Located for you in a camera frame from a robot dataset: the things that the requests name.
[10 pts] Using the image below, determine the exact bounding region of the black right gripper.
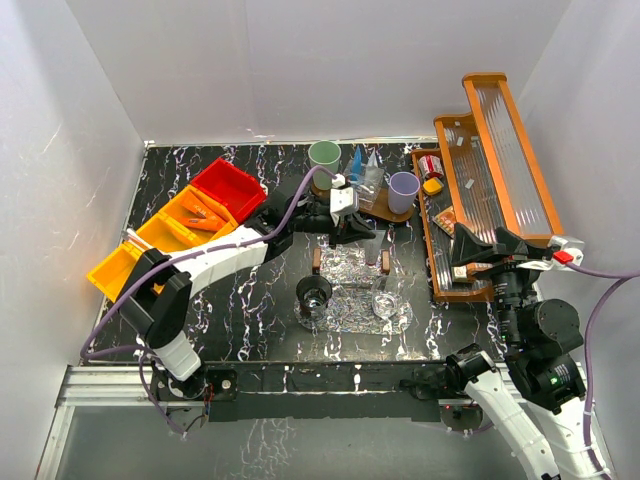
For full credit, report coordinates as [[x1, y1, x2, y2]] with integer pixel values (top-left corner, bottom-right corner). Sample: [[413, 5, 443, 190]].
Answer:
[[450, 221, 546, 343]]

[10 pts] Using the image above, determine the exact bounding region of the wood acrylic toothbrush stand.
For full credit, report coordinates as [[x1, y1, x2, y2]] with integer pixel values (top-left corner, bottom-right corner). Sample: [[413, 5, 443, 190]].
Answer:
[[312, 246, 391, 288]]

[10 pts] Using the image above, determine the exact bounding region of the purple plastic cup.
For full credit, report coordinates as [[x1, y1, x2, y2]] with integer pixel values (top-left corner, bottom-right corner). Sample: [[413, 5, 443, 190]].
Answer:
[[388, 172, 421, 215]]

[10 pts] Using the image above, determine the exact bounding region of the blue toothpaste tube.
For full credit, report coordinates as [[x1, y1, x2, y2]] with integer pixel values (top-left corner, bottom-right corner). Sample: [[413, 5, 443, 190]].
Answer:
[[349, 145, 362, 183]]

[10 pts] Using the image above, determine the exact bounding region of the silver toothpaste tube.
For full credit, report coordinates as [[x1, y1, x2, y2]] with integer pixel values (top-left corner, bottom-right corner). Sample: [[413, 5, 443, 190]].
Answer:
[[366, 150, 379, 172]]

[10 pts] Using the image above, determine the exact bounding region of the black cup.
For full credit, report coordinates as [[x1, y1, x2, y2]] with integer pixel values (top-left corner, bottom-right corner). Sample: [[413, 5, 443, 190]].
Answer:
[[296, 274, 333, 319]]

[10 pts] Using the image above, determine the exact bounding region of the clear drinking glass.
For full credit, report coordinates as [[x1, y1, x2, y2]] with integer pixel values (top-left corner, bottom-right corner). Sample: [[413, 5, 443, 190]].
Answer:
[[371, 276, 404, 320]]

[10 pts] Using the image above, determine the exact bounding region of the green plastic cup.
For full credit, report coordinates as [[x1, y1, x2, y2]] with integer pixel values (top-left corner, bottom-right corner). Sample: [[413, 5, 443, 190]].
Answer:
[[308, 141, 342, 191]]

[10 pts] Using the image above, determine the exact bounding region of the orange toothpaste tube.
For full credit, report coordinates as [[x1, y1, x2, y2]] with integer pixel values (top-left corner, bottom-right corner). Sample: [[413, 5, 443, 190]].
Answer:
[[180, 197, 226, 232]]

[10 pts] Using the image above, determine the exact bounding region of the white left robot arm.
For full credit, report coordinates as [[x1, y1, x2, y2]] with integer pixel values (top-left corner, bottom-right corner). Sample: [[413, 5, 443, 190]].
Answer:
[[114, 175, 374, 399]]

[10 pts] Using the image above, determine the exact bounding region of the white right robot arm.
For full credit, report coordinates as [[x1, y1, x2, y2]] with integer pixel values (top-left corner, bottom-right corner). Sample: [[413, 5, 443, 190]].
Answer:
[[445, 223, 612, 479]]

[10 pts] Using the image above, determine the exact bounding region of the brown oval wooden tray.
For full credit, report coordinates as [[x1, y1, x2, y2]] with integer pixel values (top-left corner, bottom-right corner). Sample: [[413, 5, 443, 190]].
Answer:
[[312, 174, 414, 223]]

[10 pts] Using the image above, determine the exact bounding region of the white toothbrush box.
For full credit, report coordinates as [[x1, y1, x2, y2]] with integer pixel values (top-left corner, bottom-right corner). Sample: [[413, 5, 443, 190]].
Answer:
[[452, 266, 468, 282]]

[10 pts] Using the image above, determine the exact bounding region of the orange wooden tiered shelf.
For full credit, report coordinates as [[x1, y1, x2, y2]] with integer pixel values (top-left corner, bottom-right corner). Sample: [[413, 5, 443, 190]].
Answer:
[[410, 72, 564, 302]]

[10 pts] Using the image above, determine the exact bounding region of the yellow grey sponge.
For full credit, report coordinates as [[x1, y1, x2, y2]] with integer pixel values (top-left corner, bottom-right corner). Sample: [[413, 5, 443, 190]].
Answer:
[[422, 177, 444, 196]]

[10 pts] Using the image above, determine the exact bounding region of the glittery oval mat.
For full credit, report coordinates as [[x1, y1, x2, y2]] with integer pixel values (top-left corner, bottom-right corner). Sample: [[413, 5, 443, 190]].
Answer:
[[294, 285, 414, 336]]

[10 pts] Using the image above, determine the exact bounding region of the red white small box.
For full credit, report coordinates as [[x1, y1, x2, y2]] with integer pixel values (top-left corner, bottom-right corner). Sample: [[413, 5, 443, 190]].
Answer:
[[418, 154, 444, 180]]

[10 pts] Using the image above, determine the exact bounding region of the red plastic bin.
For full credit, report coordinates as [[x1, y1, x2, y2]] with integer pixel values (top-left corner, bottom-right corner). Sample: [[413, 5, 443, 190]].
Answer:
[[190, 157, 267, 224]]

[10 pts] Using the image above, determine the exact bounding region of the orange plastic organizer bin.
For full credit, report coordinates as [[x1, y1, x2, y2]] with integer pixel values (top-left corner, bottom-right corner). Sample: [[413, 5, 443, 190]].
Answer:
[[87, 186, 239, 302]]

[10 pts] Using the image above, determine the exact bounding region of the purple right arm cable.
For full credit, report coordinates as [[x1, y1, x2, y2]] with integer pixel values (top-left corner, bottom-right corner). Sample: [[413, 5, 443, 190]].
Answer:
[[564, 262, 640, 480]]

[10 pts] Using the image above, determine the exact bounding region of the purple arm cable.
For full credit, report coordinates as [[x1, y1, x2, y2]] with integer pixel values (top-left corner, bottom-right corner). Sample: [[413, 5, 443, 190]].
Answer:
[[564, 262, 640, 480], [79, 165, 341, 436]]

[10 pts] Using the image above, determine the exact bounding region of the black front mounting rail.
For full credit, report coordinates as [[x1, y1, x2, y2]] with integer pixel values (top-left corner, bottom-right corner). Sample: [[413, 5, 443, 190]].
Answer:
[[151, 361, 486, 431]]

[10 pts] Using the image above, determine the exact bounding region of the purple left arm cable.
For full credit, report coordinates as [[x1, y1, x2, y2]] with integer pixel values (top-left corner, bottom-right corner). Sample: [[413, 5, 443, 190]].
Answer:
[[79, 165, 341, 436]]

